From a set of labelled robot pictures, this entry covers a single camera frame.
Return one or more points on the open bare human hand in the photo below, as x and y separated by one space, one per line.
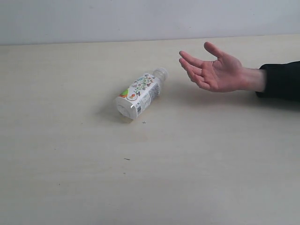
225 74

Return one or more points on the forearm in black sleeve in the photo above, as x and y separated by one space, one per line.
281 81

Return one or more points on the square bottle with floral label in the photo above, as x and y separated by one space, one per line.
141 93

